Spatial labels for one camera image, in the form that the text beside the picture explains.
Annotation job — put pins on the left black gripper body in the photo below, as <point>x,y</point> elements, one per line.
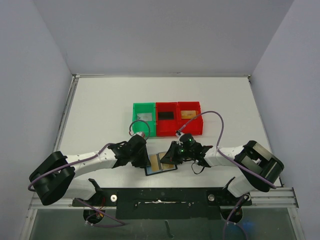
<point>141,153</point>

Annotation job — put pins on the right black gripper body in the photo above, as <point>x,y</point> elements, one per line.
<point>175,153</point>

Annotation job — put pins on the black leather card holder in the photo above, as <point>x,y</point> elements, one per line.
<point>165,167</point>

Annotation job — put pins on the gold card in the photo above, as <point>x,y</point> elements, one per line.
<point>188,114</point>
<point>155,165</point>

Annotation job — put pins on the green plastic bin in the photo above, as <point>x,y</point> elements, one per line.
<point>145,112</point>

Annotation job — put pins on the red plastic bin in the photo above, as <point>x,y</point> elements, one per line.
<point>195,127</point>
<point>166,128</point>

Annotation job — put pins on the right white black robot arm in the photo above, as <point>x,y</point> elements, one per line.
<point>259,168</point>

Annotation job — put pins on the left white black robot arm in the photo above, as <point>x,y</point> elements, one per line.
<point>57,176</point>

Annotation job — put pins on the gold card in bin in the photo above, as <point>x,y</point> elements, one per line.
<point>188,114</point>

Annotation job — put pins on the silver card in bin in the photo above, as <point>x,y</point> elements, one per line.
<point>147,117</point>

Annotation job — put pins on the black card in bin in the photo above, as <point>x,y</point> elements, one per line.
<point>166,115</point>

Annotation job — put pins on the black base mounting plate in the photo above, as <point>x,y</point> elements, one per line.
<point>163,203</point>

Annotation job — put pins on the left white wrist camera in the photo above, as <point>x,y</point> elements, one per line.
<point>139,133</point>

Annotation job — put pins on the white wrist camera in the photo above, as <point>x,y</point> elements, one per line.
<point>178,134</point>
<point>139,133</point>

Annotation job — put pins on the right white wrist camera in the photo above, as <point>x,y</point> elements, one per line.
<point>178,134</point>

